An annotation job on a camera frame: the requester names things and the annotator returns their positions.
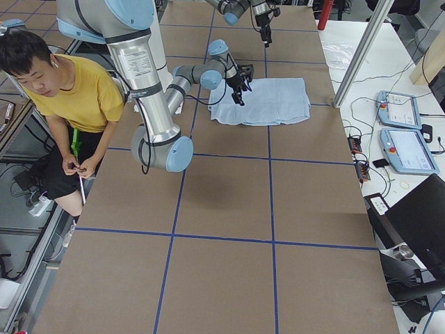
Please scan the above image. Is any light blue button shirt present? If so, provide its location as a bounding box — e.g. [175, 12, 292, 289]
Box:
[208, 78, 311, 126]

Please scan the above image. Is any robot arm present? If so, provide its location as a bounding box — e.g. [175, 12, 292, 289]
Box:
[205, 0, 280, 48]
[56, 1, 253, 172]

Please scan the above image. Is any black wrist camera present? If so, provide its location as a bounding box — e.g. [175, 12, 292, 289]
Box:
[238, 64, 254, 91]
[268, 7, 281, 19]

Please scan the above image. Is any black monitor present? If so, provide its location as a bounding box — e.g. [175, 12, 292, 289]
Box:
[364, 174, 444, 279]

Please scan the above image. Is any orange electronics board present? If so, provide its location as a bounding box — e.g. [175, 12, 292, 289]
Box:
[354, 160, 371, 183]
[347, 136, 363, 154]

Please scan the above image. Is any near teach pendant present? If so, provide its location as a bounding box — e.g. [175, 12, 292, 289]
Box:
[380, 127, 440, 175]

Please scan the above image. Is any red cylinder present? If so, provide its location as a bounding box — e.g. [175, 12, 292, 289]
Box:
[317, 0, 334, 31]

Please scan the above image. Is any aluminium frame post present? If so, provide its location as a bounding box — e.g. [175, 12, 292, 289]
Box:
[333, 0, 394, 109]

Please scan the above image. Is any clear plastic bag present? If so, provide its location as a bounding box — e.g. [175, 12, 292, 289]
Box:
[321, 42, 355, 70]

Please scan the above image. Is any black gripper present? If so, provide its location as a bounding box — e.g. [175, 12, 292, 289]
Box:
[225, 73, 245, 106]
[256, 13, 271, 47]

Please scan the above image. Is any far teach pendant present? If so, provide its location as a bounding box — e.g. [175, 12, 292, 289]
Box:
[377, 90, 422, 130]

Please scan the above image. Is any teach pendant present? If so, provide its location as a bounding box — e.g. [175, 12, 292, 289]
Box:
[377, 90, 422, 130]
[380, 127, 440, 175]

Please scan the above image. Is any person in yellow shirt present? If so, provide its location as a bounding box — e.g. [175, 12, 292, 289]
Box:
[1, 29, 124, 218]

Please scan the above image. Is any white power strip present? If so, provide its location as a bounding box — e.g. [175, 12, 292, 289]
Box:
[29, 195, 53, 217]

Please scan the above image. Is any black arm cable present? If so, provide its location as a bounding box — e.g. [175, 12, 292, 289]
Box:
[140, 51, 252, 175]

